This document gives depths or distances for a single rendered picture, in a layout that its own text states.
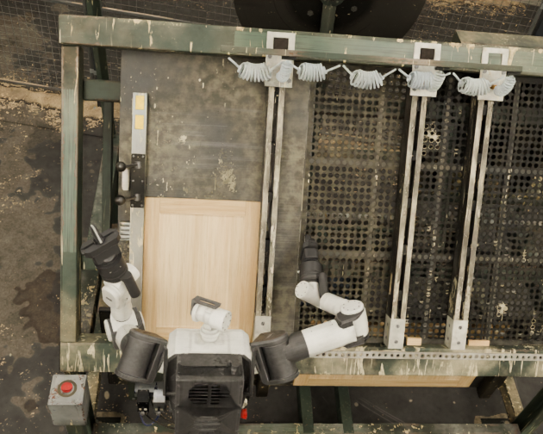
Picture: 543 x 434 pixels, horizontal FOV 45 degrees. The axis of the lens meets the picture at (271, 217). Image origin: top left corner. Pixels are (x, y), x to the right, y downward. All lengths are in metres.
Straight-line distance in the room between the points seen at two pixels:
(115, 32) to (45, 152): 2.40
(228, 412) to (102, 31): 1.34
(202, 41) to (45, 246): 2.11
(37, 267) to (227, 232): 1.77
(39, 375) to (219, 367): 1.78
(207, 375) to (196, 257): 0.69
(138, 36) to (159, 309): 1.02
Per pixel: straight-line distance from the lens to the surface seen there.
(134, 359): 2.10
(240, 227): 2.53
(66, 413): 2.58
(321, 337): 2.12
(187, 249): 2.54
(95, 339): 2.67
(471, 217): 2.71
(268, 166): 2.44
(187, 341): 2.11
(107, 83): 2.55
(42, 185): 4.50
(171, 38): 2.40
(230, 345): 2.10
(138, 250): 2.52
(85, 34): 2.43
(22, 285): 3.99
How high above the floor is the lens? 3.15
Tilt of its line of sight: 47 degrees down
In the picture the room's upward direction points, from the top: 10 degrees clockwise
